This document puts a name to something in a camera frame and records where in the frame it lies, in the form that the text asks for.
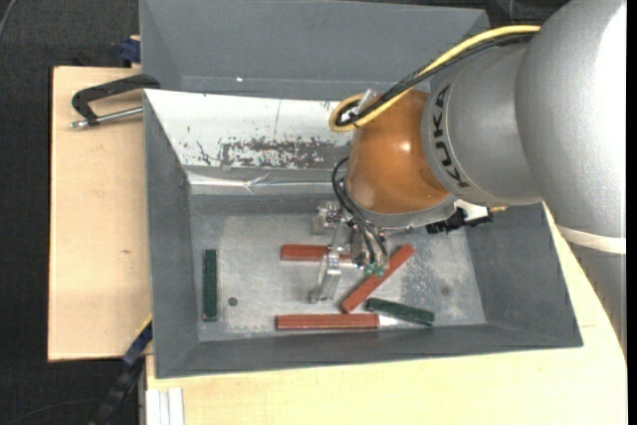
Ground grey metal bin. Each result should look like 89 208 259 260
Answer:
137 0 584 379

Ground red-brown flat block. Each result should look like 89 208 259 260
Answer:
279 243 352 263
274 313 381 331
339 243 416 315

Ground dark green flat block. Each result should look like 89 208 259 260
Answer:
365 297 437 327
201 248 220 322

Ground pale wood flat board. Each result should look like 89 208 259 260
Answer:
47 66 153 362

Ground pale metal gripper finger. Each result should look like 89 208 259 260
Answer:
311 202 346 236
308 252 344 306

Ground black cylinder on white bracket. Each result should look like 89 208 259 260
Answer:
424 205 507 236

